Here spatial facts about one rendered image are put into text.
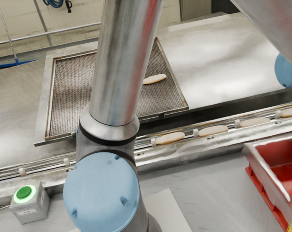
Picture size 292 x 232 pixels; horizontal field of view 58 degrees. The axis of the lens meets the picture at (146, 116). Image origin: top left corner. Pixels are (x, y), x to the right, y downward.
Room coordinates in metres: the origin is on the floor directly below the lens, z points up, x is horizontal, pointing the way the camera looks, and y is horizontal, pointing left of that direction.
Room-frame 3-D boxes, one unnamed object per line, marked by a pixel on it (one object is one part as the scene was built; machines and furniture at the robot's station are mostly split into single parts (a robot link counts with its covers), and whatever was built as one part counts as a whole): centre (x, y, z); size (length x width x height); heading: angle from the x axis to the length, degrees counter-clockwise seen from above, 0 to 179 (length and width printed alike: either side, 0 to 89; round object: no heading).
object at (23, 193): (0.48, 0.35, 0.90); 0.04 x 0.04 x 0.02
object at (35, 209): (0.48, 0.35, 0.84); 0.08 x 0.08 x 0.11; 4
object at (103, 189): (0.29, 0.09, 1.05); 0.13 x 0.12 x 0.14; 3
